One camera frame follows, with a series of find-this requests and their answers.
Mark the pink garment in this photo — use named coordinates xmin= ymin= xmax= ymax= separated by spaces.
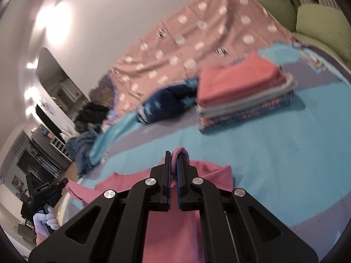
xmin=66 ymin=147 xmax=233 ymax=262

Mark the black clothing heap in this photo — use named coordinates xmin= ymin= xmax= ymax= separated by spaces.
xmin=74 ymin=102 xmax=109 ymax=133

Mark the white gloved left hand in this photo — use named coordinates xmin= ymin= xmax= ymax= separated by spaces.
xmin=33 ymin=206 xmax=61 ymax=237

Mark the dark cabinet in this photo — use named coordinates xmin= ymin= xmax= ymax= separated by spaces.
xmin=13 ymin=132 xmax=71 ymax=180

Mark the orange quilted jacket sleeve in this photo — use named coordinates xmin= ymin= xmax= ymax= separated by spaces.
xmin=35 ymin=223 xmax=51 ymax=246

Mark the white shelf unit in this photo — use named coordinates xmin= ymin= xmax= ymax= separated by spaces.
xmin=50 ymin=136 xmax=71 ymax=162

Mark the dark blue blanket heap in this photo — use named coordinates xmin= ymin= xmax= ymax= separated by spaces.
xmin=66 ymin=124 xmax=102 ymax=178

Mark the black television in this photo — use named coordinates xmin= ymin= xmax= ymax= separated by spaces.
xmin=35 ymin=105 xmax=65 ymax=142

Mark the blue grey geometric bedspread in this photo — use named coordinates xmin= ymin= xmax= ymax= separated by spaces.
xmin=79 ymin=44 xmax=350 ymax=259

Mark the patterned folded garment at bottom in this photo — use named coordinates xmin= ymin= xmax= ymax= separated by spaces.
xmin=198 ymin=91 xmax=294 ymax=132

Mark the floral dark cushion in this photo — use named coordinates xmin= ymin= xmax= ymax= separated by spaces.
xmin=89 ymin=73 xmax=117 ymax=110

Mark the navy star patterned garment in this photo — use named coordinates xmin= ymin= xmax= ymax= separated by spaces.
xmin=136 ymin=77 xmax=199 ymax=124

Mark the grey folded garment in stack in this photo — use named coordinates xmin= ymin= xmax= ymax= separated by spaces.
xmin=198 ymin=73 xmax=297 ymax=118

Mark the coral folded garment on stack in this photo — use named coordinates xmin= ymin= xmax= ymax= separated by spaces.
xmin=197 ymin=53 xmax=286 ymax=107

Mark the pink polka dot sheet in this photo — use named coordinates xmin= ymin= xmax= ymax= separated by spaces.
xmin=110 ymin=0 xmax=294 ymax=117

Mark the green pillow right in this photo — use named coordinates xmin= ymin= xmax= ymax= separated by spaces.
xmin=294 ymin=4 xmax=350 ymax=68

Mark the green pillow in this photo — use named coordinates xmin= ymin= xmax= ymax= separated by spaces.
xmin=257 ymin=0 xmax=297 ymax=32
xmin=294 ymin=4 xmax=350 ymax=68

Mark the green pillow left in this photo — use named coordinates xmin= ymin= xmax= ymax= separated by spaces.
xmin=257 ymin=0 xmax=297 ymax=32

